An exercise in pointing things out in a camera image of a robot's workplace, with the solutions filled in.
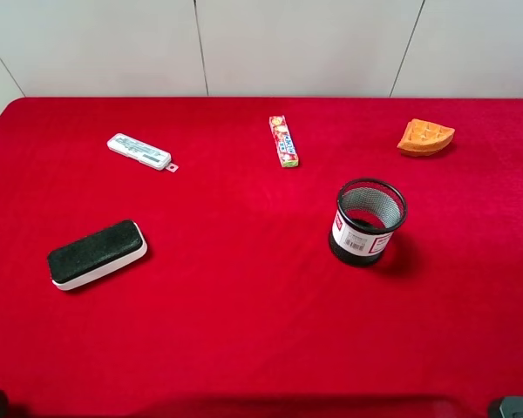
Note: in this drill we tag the translucent white plastic case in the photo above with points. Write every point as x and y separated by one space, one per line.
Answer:
143 153

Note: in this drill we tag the fruit candy stick pack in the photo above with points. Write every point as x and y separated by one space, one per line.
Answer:
284 145

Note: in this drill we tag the black mesh pen cup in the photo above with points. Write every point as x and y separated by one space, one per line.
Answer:
368 212

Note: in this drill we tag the orange waffle wedge toy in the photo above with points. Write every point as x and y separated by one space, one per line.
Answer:
422 138

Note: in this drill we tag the black and white board eraser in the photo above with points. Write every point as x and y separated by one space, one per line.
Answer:
97 255

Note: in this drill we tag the dark device bottom right corner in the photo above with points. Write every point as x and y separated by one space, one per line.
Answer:
506 407

